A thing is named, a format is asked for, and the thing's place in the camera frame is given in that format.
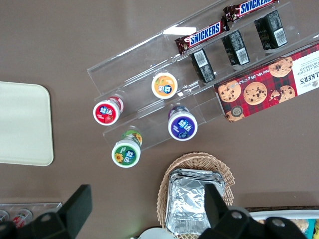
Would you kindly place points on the white round dish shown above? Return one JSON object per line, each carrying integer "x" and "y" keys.
{"x": 155, "y": 234}

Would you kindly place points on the red tartan cookie box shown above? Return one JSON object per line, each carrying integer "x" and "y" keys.
{"x": 269, "y": 82}

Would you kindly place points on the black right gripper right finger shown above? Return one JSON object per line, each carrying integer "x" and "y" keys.
{"x": 219, "y": 214}

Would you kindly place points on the purple lid gum jar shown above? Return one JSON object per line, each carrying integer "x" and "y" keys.
{"x": 182, "y": 125}

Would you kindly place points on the clear acrylic stepped display stand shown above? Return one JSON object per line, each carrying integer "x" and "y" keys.
{"x": 139, "y": 59}

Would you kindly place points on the small black barcode box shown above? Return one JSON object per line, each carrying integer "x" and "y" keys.
{"x": 271, "y": 30}
{"x": 203, "y": 65}
{"x": 235, "y": 48}

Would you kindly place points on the woven wicker basket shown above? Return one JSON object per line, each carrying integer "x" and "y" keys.
{"x": 224, "y": 171}

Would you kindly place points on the small clear acrylic box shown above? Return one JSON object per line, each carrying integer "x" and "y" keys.
{"x": 37, "y": 206}

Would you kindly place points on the white snack container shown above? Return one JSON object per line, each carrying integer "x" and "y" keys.
{"x": 286, "y": 214}

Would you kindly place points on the foil wrapped sandwich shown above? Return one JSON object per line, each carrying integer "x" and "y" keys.
{"x": 194, "y": 172}
{"x": 187, "y": 201}

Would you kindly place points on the Snickers chocolate bar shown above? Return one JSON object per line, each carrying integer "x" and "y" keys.
{"x": 249, "y": 8}
{"x": 203, "y": 37}

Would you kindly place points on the red lid gum jar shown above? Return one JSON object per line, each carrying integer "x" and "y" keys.
{"x": 106, "y": 111}

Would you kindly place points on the cream plastic tray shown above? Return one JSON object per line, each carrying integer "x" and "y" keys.
{"x": 22, "y": 124}

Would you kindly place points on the green lid gum jar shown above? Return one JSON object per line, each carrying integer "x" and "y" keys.
{"x": 125, "y": 153}

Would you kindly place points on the orange lid gum jar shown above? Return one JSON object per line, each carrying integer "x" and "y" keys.
{"x": 164, "y": 85}

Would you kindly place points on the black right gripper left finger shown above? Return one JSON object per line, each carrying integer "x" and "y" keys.
{"x": 74, "y": 211}

